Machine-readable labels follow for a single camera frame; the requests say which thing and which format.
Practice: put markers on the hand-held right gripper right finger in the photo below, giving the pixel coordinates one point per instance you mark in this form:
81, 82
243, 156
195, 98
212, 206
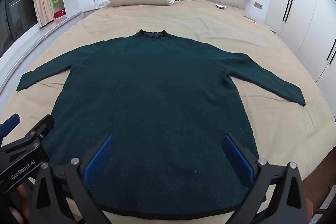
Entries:
237, 161

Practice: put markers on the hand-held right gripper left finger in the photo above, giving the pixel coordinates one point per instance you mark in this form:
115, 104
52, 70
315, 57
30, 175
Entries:
99, 161

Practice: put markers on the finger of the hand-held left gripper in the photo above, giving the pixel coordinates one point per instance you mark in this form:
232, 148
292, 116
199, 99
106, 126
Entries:
10, 122
43, 125

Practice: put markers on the dark green sweater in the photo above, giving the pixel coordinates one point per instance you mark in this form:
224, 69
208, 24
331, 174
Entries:
157, 87

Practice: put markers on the person's left hand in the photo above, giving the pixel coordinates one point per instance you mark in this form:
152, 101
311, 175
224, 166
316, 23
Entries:
22, 193

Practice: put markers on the red box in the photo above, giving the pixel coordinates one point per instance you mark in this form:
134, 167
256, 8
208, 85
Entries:
58, 14

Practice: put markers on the dark window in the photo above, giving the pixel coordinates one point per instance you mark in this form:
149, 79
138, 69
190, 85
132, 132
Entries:
18, 8

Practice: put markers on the white nightstand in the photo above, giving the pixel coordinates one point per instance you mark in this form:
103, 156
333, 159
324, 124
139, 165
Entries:
90, 12

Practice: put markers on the green plastic item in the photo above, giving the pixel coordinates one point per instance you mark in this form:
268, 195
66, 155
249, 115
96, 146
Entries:
56, 1

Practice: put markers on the clear water bottle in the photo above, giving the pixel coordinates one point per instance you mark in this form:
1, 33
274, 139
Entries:
95, 2

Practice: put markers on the white phone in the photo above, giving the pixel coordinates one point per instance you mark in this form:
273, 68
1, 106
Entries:
250, 19

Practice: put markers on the bed with beige sheet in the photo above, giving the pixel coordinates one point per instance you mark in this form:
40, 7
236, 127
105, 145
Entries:
199, 22

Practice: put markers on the small white packet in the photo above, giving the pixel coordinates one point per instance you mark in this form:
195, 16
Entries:
221, 6

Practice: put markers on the white wardrobe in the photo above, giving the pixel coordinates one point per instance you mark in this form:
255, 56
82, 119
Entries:
304, 11

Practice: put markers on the brass wall socket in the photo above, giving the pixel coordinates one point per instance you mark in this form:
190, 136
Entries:
258, 5

